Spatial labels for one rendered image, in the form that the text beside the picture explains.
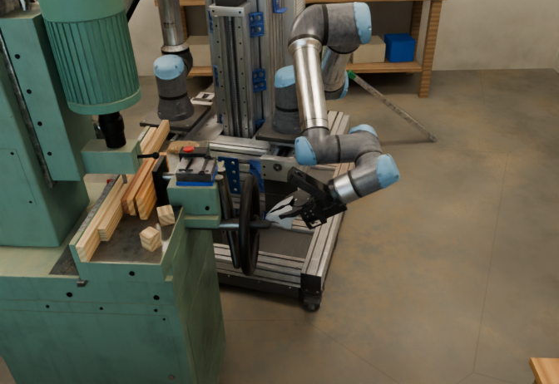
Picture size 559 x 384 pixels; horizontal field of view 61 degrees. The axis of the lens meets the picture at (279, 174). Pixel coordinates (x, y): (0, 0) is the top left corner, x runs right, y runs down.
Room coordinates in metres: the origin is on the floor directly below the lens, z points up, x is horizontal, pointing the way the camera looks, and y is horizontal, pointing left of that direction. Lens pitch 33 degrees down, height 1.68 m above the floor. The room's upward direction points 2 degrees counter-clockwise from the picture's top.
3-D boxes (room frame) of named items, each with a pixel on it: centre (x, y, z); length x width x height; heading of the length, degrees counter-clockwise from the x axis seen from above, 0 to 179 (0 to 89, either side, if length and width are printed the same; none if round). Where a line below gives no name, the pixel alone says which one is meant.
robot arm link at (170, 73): (1.83, 0.42, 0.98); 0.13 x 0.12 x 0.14; 178
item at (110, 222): (1.22, 0.42, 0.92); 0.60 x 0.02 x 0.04; 175
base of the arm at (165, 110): (1.82, 0.42, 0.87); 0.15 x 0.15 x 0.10
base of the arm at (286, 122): (1.68, -0.05, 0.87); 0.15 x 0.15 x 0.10
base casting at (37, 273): (1.12, 0.55, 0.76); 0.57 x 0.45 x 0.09; 85
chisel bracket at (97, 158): (1.11, 0.45, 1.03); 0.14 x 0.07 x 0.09; 85
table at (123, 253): (1.13, 0.32, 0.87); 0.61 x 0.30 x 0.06; 175
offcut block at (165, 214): (1.00, 0.30, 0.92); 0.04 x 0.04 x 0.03; 20
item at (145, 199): (1.12, 0.35, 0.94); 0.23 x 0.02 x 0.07; 175
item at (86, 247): (1.14, 0.44, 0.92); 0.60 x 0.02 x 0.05; 175
